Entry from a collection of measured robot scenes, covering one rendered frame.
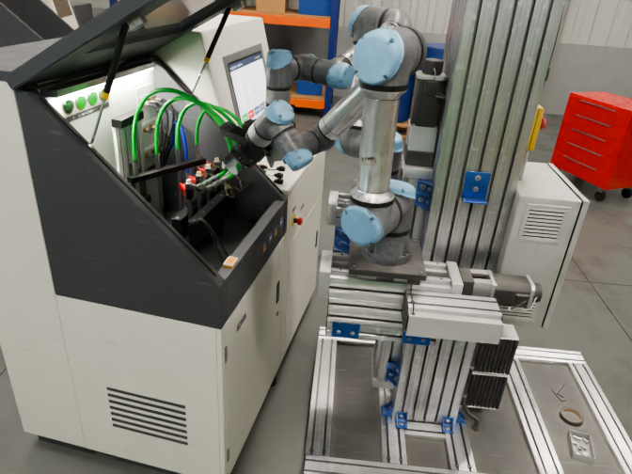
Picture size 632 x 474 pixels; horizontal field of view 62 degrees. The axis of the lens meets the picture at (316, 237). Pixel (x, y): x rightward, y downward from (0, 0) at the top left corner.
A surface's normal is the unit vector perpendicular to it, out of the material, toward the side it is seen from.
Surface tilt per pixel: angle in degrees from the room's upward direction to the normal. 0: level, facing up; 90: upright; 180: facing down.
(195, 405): 90
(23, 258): 90
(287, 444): 0
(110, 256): 90
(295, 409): 0
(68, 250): 90
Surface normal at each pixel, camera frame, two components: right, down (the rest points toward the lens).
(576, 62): -0.07, 0.46
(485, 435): 0.07, -0.88
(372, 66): -0.56, 0.23
